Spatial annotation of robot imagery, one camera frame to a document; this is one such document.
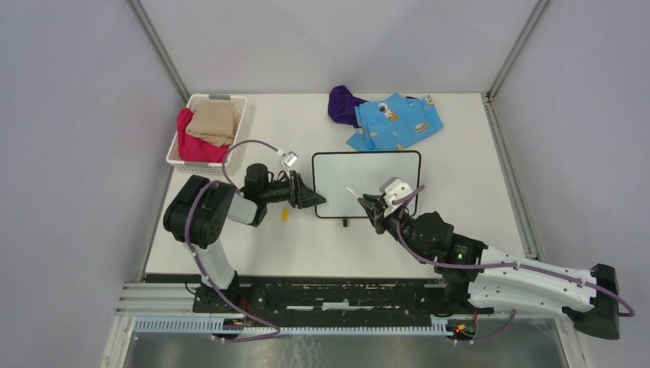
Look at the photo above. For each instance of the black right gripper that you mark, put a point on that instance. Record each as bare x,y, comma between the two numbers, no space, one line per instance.
377,216

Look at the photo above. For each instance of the purple cloth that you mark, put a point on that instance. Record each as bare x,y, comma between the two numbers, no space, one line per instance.
342,106

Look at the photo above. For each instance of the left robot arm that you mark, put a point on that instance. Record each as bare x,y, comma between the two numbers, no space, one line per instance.
201,209

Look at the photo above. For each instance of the blue patterned cloth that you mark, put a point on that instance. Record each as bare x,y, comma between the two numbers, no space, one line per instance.
395,123

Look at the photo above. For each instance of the white marker pen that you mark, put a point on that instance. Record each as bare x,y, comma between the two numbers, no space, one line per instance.
352,192

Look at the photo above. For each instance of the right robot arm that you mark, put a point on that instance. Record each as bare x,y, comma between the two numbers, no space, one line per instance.
483,277

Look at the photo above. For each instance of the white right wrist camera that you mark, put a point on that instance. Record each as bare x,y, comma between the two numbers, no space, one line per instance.
394,191

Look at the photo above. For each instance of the white perforated plastic basket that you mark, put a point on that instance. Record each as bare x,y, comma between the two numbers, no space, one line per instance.
234,160

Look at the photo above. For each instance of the white whiteboard black frame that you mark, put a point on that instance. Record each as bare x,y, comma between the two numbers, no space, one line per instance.
363,172

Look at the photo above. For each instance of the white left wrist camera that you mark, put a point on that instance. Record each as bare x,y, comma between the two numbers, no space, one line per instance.
287,160

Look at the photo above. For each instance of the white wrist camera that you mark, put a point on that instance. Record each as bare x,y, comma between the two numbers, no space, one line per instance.
287,160
394,191

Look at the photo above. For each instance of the beige folded cloth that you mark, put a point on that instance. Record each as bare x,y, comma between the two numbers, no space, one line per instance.
215,123

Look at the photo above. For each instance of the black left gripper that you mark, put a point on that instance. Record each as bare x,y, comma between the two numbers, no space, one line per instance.
300,195

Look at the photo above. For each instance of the pink cloth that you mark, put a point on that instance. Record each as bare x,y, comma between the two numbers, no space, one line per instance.
194,149

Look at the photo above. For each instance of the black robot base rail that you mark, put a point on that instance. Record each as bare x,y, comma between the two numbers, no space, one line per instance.
263,307

